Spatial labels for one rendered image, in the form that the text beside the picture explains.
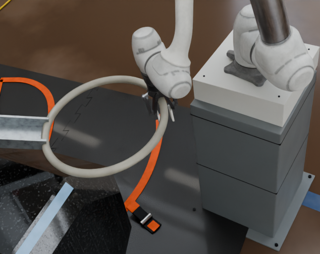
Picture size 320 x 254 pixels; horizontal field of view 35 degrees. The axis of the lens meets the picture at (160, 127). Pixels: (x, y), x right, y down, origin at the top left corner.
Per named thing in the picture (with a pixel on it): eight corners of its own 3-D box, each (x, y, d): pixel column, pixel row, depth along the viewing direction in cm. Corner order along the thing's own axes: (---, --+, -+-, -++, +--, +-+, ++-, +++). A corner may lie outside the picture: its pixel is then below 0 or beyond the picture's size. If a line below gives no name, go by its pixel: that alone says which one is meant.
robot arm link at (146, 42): (132, 64, 183) (148, 84, 174) (122, 29, 172) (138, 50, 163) (159, 52, 185) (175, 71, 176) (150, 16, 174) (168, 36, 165)
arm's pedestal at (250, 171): (230, 146, 296) (226, 37, 237) (315, 176, 275) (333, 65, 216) (189, 212, 270) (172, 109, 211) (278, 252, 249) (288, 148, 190)
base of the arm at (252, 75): (241, 45, 217) (241, 35, 213) (286, 63, 205) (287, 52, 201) (214, 68, 209) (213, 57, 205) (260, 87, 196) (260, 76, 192)
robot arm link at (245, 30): (261, 39, 209) (262, -9, 194) (286, 62, 196) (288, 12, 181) (226, 52, 206) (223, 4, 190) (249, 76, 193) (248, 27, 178)
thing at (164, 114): (36, 190, 178) (33, 186, 176) (48, 92, 211) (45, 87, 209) (174, 165, 172) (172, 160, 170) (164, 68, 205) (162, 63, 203)
